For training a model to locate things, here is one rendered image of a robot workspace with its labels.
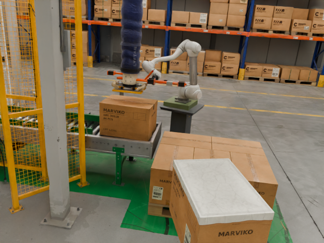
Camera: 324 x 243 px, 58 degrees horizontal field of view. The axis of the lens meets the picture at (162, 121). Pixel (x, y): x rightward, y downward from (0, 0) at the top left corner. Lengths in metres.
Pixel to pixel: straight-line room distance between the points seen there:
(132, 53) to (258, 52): 9.11
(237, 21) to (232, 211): 9.24
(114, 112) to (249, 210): 2.16
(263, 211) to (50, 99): 1.81
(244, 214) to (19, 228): 2.19
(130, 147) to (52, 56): 1.39
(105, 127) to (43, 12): 1.55
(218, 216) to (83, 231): 1.72
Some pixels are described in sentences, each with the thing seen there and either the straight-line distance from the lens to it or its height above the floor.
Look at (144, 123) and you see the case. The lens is 3.31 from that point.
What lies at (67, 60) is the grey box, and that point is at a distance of 2.60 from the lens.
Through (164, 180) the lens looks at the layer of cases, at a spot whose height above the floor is 0.43.
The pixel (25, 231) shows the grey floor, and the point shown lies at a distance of 3.10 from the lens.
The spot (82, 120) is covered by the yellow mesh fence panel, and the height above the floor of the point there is 0.81.
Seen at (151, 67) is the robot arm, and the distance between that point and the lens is 3.66.
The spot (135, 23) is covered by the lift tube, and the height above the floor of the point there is 1.84.
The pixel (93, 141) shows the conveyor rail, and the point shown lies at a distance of 3.42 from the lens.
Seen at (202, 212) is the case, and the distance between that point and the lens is 1.54.
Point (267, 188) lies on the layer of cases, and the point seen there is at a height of 0.49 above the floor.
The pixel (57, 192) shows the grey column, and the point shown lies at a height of 0.33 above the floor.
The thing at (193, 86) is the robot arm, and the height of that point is 1.09.
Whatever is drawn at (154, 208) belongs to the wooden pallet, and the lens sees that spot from 3.09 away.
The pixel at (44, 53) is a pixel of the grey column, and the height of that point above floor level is 1.59.
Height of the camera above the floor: 1.93
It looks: 20 degrees down
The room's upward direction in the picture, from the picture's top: 4 degrees clockwise
